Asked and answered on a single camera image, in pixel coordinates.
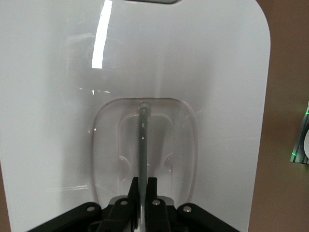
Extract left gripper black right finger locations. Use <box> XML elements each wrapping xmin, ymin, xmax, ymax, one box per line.
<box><xmin>146</xmin><ymin>177</ymin><xmax>176</xmax><ymax>232</ymax></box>

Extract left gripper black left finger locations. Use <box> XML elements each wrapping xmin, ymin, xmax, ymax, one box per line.
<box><xmin>106</xmin><ymin>177</ymin><xmax>140</xmax><ymax>232</ymax></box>

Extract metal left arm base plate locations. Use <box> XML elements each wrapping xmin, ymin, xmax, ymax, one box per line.
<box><xmin>289</xmin><ymin>100</ymin><xmax>309</xmax><ymax>165</ymax></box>

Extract white box lid grey latches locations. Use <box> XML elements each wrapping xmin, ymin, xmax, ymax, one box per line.
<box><xmin>0</xmin><ymin>0</ymin><xmax>271</xmax><ymax>232</ymax></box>

